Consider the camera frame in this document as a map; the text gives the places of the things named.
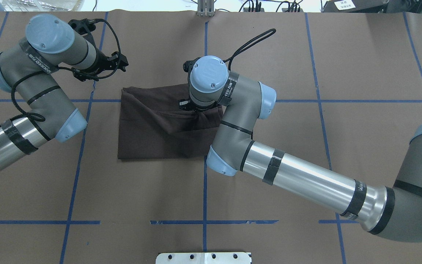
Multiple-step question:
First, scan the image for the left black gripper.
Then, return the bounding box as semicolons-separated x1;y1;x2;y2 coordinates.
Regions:
68;18;129;82

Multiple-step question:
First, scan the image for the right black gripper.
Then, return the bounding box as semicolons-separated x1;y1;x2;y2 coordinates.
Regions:
179;59;218;112

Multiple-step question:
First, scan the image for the brown t-shirt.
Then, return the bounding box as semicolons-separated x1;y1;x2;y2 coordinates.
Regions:
117;84;224;160

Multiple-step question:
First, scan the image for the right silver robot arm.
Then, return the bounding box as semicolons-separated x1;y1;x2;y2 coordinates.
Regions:
179;55;422;242

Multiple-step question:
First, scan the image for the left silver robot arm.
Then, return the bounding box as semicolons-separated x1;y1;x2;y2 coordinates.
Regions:
0;13;129;171

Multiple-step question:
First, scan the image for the brown paper table cover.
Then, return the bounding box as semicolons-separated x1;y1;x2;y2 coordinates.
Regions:
0;10;422;264

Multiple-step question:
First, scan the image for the aluminium frame post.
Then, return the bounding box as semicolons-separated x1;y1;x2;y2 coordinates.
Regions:
195;0;216;17

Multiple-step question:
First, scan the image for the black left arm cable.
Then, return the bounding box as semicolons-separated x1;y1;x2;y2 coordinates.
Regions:
0;18;122;134

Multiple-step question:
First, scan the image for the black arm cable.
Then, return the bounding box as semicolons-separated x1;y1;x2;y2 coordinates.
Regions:
0;18;122;134
223;29;277;70

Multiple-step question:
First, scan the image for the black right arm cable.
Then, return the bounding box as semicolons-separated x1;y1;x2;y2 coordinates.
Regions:
223;29;277;70

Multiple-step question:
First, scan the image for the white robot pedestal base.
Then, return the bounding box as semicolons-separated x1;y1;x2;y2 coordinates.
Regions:
155;252;252;264

